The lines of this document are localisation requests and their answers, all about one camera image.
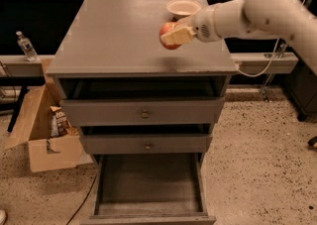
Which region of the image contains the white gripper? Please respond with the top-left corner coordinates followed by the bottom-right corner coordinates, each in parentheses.
top-left (159, 6), bottom-right (221, 45)

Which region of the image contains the red apple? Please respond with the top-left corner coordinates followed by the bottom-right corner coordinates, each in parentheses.
top-left (159, 22), bottom-right (179, 50)

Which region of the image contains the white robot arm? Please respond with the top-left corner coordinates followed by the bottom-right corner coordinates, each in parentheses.
top-left (159, 0), bottom-right (317, 73)

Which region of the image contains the grey top drawer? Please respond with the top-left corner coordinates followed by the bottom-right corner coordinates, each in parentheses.
top-left (60, 98), bottom-right (224, 126)

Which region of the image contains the grey wooden drawer cabinet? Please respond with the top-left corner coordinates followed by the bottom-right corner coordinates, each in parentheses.
top-left (46, 0), bottom-right (240, 225)

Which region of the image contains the grey middle drawer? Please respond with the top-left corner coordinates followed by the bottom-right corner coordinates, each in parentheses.
top-left (80, 124), bottom-right (212, 155)

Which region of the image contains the grey open bottom drawer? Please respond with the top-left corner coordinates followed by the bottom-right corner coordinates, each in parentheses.
top-left (80, 154), bottom-right (216, 225)

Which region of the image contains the white bowl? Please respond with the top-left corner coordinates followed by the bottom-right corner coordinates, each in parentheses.
top-left (166, 0), bottom-right (202, 20)

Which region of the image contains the metal stand pole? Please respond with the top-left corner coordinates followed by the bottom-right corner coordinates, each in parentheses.
top-left (260, 40), bottom-right (287, 102)

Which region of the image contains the dark cabinet at right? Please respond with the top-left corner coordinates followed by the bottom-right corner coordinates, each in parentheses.
top-left (284, 61), bottom-right (317, 121)

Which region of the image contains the brown snack bag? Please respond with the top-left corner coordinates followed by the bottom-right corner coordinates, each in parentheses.
top-left (51, 106), bottom-right (70, 137)

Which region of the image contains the clear plastic water bottle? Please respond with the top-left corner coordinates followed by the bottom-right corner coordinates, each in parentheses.
top-left (16, 31), bottom-right (38, 61)

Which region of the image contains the black table leg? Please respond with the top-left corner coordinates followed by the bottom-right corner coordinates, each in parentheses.
top-left (7, 86), bottom-right (28, 133)

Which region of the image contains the open cardboard box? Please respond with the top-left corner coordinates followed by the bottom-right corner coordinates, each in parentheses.
top-left (5, 59), bottom-right (92, 172)

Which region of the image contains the grey window ledge rail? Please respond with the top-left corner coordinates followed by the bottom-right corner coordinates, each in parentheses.
top-left (0, 53), bottom-right (298, 77)

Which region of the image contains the white cable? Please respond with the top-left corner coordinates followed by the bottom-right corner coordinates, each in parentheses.
top-left (236, 37), bottom-right (281, 78)

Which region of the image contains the black floor cable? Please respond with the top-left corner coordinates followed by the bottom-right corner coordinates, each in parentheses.
top-left (64, 172), bottom-right (99, 225)

